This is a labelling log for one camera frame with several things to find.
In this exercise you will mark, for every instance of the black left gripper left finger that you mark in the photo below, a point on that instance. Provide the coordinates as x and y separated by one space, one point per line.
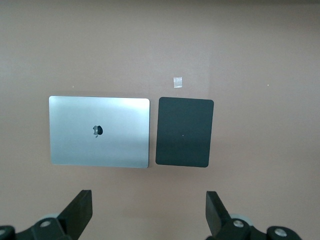
75 215

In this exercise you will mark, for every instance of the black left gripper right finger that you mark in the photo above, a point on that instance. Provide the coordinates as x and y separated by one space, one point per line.
220 215

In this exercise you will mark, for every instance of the black mouse pad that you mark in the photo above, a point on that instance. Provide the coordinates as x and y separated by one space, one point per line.
184 132

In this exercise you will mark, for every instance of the silver closed laptop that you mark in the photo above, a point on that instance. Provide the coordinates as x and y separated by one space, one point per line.
100 130

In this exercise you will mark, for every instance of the clear tape piece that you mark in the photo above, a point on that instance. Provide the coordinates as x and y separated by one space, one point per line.
177 82

